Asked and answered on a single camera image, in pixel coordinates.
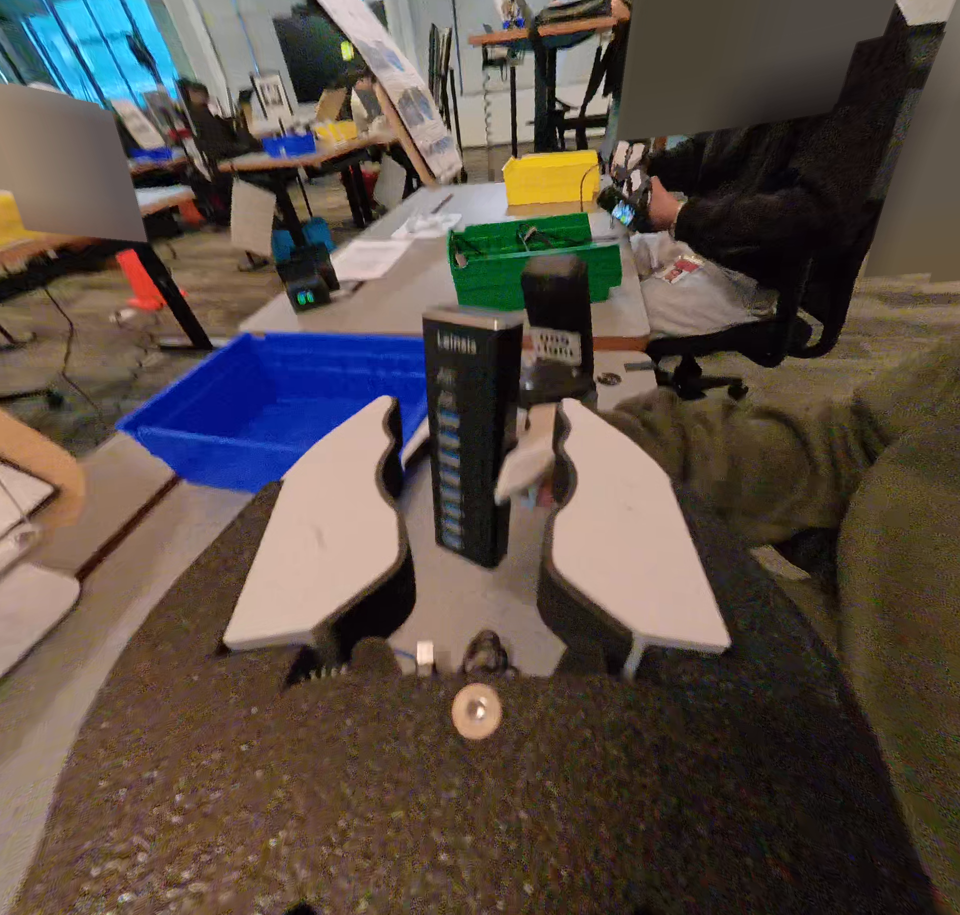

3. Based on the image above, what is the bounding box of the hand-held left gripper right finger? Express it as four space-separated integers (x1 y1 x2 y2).
536 397 733 678

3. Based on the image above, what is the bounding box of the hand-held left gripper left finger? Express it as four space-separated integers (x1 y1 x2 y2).
222 395 418 651

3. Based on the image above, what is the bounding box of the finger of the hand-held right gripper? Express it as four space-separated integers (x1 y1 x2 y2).
401 416 433 475
494 402 558 507

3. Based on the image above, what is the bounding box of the black multi-port USB hub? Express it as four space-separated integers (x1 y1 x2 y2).
421 305 527 570

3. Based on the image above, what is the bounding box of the person's right forearm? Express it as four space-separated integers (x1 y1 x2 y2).
600 337 960 550

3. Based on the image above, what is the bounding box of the wooden top standing desk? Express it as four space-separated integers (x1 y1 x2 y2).
468 13 630 153

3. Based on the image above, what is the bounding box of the green plastic bin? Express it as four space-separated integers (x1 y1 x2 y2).
447 211 624 313

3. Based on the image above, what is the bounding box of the yellow plastic bin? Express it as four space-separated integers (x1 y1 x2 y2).
501 149 602 208

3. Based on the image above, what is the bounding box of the blue plastic bin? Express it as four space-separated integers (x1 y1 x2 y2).
115 331 430 494

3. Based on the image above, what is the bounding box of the clear plastic bag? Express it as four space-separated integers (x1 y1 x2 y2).
390 211 464 240

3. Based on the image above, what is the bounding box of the white paper sheet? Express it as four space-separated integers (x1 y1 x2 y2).
332 237 412 283

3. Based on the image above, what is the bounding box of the black charger with green lights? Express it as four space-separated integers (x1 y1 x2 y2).
273 243 341 314

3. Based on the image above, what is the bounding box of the black office chair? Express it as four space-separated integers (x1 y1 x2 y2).
643 180 890 400

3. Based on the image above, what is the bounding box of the leaning instruction sheet board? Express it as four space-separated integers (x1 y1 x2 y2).
288 0 465 186

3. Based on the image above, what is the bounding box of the wooden top table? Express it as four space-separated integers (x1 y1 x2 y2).
216 130 421 231

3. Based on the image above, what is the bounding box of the person's olive sweatshirt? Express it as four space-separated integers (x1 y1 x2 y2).
834 435 960 915

